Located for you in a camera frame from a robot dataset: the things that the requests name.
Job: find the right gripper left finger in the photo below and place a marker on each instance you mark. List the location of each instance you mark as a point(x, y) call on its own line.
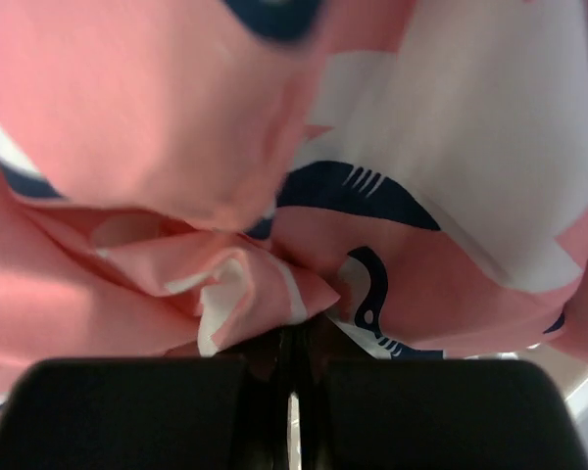
point(171, 412)

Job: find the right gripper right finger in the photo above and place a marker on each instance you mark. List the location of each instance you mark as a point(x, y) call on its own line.
point(359, 412)

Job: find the pink shark print shorts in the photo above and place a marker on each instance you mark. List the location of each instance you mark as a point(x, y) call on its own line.
point(178, 177)

